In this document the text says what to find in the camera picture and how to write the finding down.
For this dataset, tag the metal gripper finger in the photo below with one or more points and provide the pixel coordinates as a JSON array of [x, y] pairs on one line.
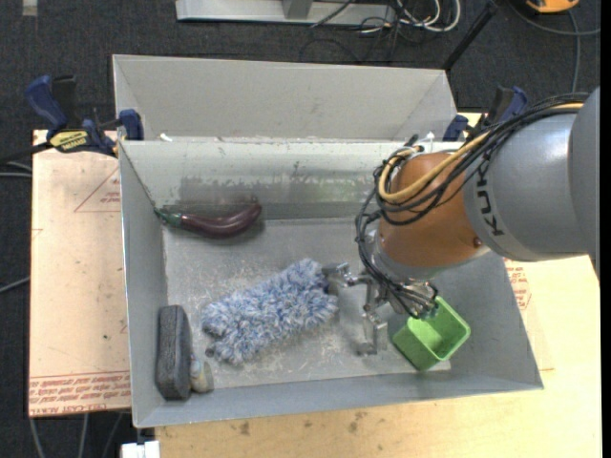
[[338, 277], [376, 333]]

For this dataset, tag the green square plastic cup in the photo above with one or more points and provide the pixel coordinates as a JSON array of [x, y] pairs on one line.
[[432, 339]]

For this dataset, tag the blue and white fluffy duster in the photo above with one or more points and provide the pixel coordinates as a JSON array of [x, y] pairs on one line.
[[272, 310]]

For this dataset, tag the purple toy eggplant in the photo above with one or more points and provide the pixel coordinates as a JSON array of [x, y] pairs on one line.
[[215, 223]]

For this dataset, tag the small grey-beige lump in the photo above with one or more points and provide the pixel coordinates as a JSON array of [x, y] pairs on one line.
[[203, 377]]

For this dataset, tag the grey metal bin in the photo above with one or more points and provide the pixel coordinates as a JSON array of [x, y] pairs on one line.
[[286, 108]]

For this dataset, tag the dark grey sponge block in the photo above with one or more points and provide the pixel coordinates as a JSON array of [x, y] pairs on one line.
[[173, 351]]

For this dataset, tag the brown cardboard board, red print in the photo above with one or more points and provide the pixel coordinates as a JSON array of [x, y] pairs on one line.
[[76, 275]]

